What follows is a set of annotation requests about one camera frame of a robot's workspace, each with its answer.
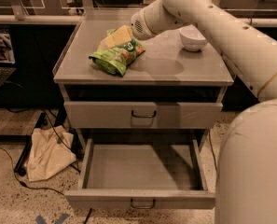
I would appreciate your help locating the yellow taped gripper finger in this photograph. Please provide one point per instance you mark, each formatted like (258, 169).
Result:
(119, 37)

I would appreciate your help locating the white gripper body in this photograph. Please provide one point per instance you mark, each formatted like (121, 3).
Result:
(139, 26)

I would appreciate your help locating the green rice chip bag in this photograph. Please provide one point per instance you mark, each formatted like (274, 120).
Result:
(115, 60)

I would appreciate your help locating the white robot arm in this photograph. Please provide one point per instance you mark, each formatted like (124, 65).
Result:
(246, 177)

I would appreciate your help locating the grey metal drawer cabinet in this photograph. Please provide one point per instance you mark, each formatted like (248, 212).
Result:
(164, 73)

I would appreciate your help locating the closed upper grey drawer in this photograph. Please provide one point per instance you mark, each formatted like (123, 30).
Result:
(144, 115)

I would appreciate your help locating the beige cloth tote bag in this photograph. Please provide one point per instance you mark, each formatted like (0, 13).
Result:
(50, 153)

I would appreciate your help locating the open lower grey drawer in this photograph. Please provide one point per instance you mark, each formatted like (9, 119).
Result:
(159, 175)

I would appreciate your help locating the white ceramic bowl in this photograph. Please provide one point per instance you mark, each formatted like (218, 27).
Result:
(192, 39)

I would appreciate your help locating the blue tape cross mark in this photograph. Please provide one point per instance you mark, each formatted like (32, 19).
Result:
(58, 220)

